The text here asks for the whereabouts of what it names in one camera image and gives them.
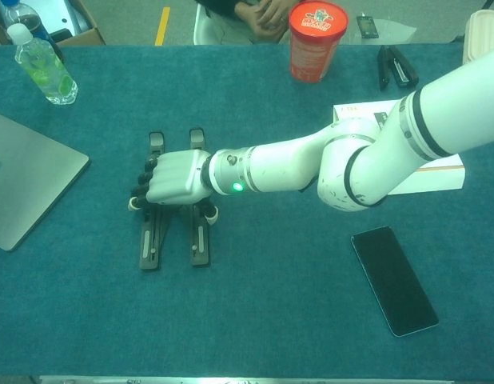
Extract white plastic panel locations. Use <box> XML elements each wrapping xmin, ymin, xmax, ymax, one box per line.
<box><xmin>29</xmin><ymin>0</ymin><xmax>93</xmax><ymax>35</ymax></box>

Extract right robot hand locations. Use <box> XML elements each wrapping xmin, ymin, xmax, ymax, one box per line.
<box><xmin>126</xmin><ymin>148</ymin><xmax>220</xmax><ymax>224</ymax></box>

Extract dark cola bottle blue label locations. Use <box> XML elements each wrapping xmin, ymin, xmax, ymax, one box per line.
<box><xmin>0</xmin><ymin>0</ymin><xmax>66</xmax><ymax>63</ymax></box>

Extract silver closed laptop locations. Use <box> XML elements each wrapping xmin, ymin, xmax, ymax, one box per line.
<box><xmin>0</xmin><ymin>110</ymin><xmax>91</xmax><ymax>253</ymax></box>

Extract seated person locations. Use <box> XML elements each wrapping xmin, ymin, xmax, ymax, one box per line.
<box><xmin>194</xmin><ymin>0</ymin><xmax>296</xmax><ymax>45</ymax></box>

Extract clear bottle with green label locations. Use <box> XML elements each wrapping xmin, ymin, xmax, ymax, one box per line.
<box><xmin>6</xmin><ymin>22</ymin><xmax>79</xmax><ymax>106</ymax></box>

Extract black smartphone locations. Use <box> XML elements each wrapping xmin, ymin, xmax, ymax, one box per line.
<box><xmin>350</xmin><ymin>226</ymin><xmax>440</xmax><ymax>338</ymax></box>

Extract teal felt desk mat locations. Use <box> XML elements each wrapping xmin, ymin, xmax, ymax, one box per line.
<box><xmin>0</xmin><ymin>42</ymin><xmax>494</xmax><ymax>379</ymax></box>

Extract small black handheld device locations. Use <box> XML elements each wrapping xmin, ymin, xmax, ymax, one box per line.
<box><xmin>357</xmin><ymin>14</ymin><xmax>380</xmax><ymax>40</ymax></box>

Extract black stapler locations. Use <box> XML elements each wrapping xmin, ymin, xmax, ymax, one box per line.
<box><xmin>376</xmin><ymin>45</ymin><xmax>420</xmax><ymax>91</ymax></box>

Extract white USB cable box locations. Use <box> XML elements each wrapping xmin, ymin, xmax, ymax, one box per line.
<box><xmin>333</xmin><ymin>98</ymin><xmax>467</xmax><ymax>197</ymax></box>

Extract black folding laptop stand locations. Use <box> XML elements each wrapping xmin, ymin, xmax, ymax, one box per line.
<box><xmin>137</xmin><ymin>127</ymin><xmax>212</xmax><ymax>272</ymax></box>

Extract clear plastic bag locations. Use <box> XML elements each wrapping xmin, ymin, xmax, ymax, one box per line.
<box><xmin>353</xmin><ymin>20</ymin><xmax>419</xmax><ymax>45</ymax></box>

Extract brown cardboard carton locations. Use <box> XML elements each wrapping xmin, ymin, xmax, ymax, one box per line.
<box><xmin>0</xmin><ymin>0</ymin><xmax>107</xmax><ymax>46</ymax></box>

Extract orange-red lidded paper cup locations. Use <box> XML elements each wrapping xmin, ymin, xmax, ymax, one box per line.
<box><xmin>288</xmin><ymin>0</ymin><xmax>349</xmax><ymax>84</ymax></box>

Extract beige stacked food containers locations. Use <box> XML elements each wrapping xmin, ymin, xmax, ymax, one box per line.
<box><xmin>462</xmin><ymin>10</ymin><xmax>494</xmax><ymax>67</ymax></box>

